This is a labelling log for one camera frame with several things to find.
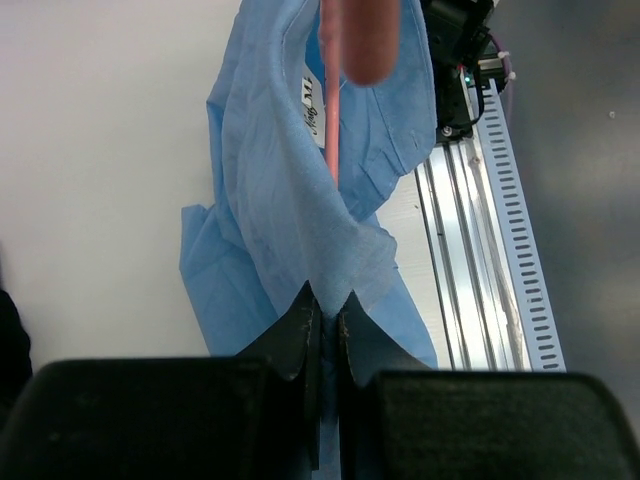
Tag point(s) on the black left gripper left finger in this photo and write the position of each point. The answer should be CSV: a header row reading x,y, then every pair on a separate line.
x,y
254,415

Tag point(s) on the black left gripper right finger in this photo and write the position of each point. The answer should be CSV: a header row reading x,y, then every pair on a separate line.
x,y
402,420

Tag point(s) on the light blue shirt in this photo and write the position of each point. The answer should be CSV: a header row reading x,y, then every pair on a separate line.
x,y
279,220

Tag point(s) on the pink wire hanger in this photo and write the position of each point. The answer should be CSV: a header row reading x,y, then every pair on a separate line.
x,y
359,41

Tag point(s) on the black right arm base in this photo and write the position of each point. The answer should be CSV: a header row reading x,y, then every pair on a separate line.
x,y
457,36

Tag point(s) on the black button shirt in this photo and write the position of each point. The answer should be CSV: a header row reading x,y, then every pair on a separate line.
x,y
15,361

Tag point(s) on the slotted grey cable duct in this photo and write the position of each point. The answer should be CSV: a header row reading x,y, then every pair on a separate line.
x,y
535,322

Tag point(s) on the aluminium mounting rail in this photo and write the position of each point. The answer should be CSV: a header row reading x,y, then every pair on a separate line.
x,y
479,311

